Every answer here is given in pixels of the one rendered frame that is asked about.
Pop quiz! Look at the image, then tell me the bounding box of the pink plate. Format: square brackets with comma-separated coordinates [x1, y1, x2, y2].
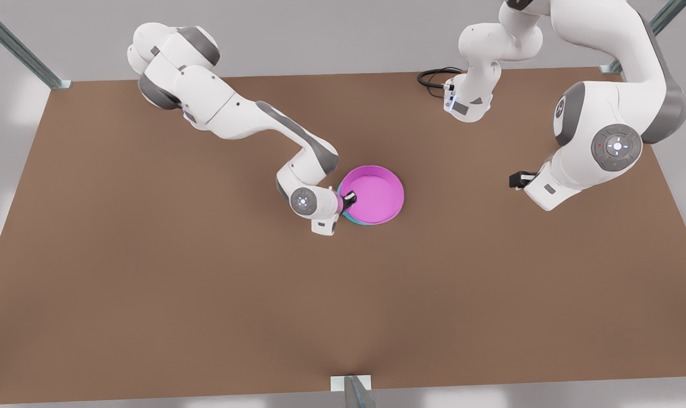
[339, 165, 404, 224]

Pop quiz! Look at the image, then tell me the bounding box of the silver frame post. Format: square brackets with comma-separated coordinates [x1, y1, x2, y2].
[0, 5, 71, 90]
[600, 0, 686, 75]
[330, 375, 377, 408]

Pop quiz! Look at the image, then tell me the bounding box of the black cable loop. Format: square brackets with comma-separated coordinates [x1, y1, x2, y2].
[417, 67, 467, 99]

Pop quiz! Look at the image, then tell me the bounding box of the blue plate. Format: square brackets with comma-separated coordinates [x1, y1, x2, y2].
[337, 182, 377, 226]

